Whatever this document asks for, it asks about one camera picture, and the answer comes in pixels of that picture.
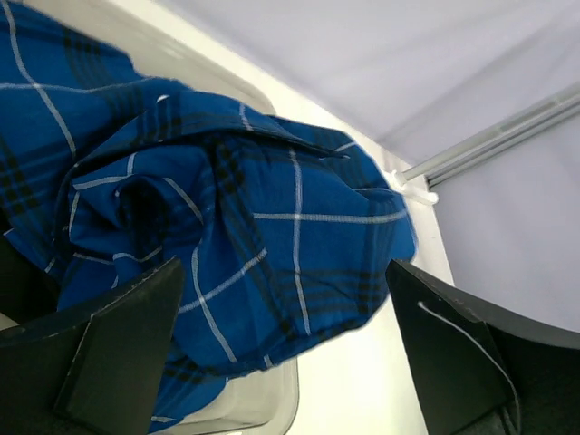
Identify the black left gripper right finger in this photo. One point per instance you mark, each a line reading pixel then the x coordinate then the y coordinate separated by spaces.
pixel 479 368

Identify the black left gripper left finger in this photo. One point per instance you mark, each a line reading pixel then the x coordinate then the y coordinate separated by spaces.
pixel 93 368

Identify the blue plaid shirt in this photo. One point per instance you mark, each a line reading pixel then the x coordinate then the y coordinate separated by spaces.
pixel 285 230

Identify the clear plastic bin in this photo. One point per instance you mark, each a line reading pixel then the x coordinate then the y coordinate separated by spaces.
pixel 162 43

